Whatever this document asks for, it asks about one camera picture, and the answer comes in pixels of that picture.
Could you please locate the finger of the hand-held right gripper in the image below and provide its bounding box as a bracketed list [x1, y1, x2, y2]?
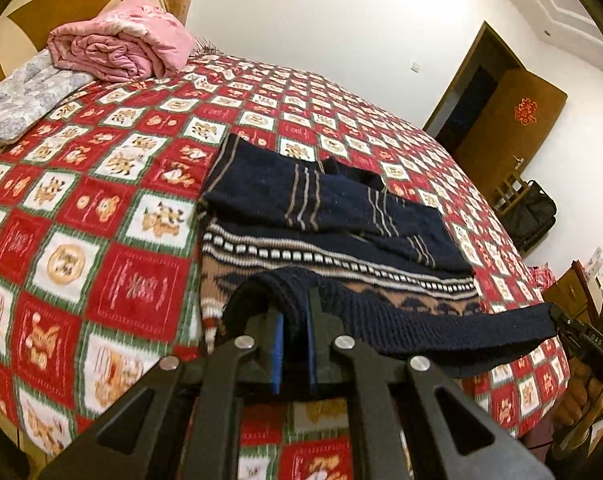
[548, 304, 589, 335]

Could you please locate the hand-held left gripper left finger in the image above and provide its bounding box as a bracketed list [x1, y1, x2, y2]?
[39, 280, 286, 480]

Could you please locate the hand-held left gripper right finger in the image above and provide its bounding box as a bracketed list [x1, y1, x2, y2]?
[305, 285, 557, 480]

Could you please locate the dark blue patterned knit sweater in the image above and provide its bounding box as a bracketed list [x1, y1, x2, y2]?
[196, 132, 557, 378]

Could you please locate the person's right hand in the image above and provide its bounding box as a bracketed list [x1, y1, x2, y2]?
[554, 360, 603, 428]

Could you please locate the brown wooden cabinet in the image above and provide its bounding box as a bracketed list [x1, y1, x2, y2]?
[546, 260, 603, 331]

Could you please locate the red checked cloth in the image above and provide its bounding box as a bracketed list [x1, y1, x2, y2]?
[529, 265, 555, 291]

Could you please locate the white power adapter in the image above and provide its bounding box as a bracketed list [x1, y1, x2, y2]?
[584, 247, 603, 296]

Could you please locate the black bag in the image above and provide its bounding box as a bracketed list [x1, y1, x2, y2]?
[501, 180, 557, 256]

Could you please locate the wooden chair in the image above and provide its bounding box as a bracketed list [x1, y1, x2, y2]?
[489, 170, 527, 218]

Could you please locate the brown wooden door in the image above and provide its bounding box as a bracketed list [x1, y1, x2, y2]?
[454, 70, 568, 201]

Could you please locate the red paper door decoration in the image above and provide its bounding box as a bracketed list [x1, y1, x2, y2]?
[514, 97, 538, 126]

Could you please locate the red checked printed blanket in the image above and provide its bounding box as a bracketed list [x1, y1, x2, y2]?
[0, 52, 575, 480]

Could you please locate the dark fringed cloth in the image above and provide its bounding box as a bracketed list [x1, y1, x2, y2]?
[192, 35, 222, 56]

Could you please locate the pink folded quilt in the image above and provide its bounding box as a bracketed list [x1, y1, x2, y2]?
[48, 0, 195, 83]

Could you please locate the grey floral pillow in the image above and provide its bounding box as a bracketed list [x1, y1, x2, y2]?
[0, 49, 95, 148]

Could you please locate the cream and brown headboard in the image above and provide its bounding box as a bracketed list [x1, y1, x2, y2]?
[0, 0, 155, 98]

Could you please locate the dark wooden door frame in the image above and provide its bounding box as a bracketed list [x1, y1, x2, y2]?
[421, 21, 525, 143]

